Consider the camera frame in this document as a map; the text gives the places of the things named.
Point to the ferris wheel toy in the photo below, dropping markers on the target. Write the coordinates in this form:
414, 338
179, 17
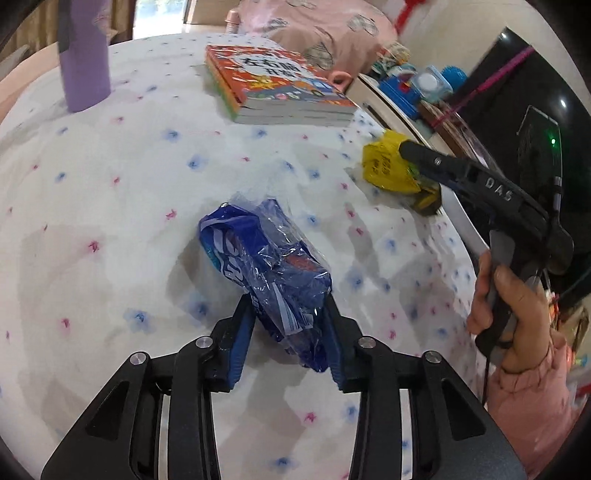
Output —
388, 57

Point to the blue plastic snack wrapper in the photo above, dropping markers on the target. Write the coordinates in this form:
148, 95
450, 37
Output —
257, 247

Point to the purple water bottle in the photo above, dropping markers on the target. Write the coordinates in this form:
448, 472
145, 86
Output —
82, 38

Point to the black flat television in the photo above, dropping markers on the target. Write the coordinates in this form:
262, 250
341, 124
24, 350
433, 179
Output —
495, 117

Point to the blue spiky ball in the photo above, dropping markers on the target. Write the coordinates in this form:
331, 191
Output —
455, 76

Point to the pink sleeved right forearm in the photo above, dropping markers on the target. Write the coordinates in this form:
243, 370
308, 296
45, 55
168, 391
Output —
535, 409

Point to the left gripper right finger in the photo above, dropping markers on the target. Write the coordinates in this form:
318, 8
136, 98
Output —
454, 437

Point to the white tv cabinet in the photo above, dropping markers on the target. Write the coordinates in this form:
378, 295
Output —
365, 92

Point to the white trash bin black liner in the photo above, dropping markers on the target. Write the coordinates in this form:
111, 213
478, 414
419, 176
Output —
470, 236

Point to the sofa with pink cushions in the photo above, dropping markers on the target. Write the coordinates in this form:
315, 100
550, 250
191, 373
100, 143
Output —
13, 85

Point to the yellow green snack bag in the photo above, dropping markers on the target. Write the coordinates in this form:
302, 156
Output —
385, 168

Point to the red hanging lantern decoration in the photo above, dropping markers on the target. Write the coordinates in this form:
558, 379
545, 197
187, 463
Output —
411, 9

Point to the blue toy machine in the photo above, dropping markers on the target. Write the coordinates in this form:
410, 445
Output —
427, 84

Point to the person's right hand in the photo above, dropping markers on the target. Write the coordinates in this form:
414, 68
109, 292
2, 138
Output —
531, 338

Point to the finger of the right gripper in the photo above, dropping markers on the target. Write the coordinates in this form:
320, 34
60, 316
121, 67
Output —
483, 188

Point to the white floral tablecloth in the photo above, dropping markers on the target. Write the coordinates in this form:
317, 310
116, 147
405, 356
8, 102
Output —
99, 250

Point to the pink heart furniture cover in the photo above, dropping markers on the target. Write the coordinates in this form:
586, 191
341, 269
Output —
331, 35

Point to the pink kettlebell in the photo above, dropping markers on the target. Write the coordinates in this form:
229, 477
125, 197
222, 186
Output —
340, 79

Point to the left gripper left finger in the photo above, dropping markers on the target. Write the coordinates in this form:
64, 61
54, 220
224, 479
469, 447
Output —
117, 436

